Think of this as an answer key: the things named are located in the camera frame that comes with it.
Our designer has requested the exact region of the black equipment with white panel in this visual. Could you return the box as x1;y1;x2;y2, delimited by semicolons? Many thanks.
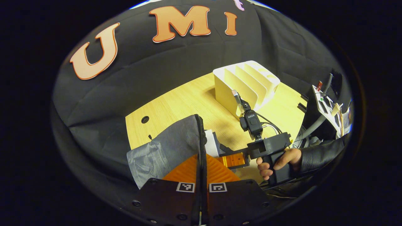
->
303;71;353;142

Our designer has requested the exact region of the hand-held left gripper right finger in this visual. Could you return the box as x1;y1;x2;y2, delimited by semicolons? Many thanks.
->
206;154;274;226

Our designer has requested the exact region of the white bookshelf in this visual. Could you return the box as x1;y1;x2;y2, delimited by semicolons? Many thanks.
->
213;60;281;118

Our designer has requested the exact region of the portrait cover book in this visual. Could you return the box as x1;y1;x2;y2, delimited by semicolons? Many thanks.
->
204;129;234;157

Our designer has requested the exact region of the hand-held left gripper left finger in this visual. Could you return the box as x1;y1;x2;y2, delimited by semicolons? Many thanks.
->
132;154;200;226

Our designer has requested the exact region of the dark gray schoolbag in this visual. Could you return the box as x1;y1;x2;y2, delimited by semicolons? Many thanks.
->
127;114;208;190

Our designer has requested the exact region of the gray hose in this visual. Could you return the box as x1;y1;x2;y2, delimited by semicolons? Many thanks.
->
297;115;328;142

